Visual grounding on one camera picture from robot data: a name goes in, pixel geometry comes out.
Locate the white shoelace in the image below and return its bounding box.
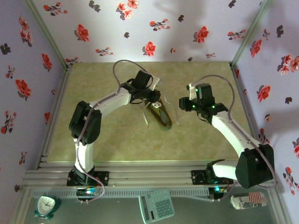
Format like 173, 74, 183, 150
140, 94, 182, 128

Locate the olive green canvas shoe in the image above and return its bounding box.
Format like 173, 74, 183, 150
144, 97, 173, 130

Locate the circuit board with lights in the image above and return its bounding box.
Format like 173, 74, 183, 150
209, 186, 228, 194
76, 187, 98, 198

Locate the pale green calculator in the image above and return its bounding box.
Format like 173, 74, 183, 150
138, 188, 175, 224

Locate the printed drink can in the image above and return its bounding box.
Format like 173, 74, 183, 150
230, 191, 269, 210

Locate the green alarm clock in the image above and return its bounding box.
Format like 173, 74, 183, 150
34, 195, 62, 221

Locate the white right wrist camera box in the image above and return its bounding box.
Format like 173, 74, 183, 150
186, 83, 199, 101

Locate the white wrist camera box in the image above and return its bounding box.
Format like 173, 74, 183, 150
186, 83, 199, 101
148, 76, 161, 91

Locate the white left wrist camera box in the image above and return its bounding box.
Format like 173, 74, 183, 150
148, 76, 161, 91

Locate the aluminium side rail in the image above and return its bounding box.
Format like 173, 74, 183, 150
230, 64, 267, 168
36, 65, 72, 168

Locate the aluminium rail frame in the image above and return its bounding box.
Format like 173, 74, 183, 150
22, 160, 280, 187

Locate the aluminium corner post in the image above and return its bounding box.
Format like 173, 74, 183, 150
24, 0, 71, 68
230, 0, 274, 68

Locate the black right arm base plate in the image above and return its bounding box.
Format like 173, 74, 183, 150
191, 169, 234, 186

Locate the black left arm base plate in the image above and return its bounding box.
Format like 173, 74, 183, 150
66, 171, 110, 187

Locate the grey slotted cable duct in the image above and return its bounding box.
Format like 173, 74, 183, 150
31, 188, 210, 198

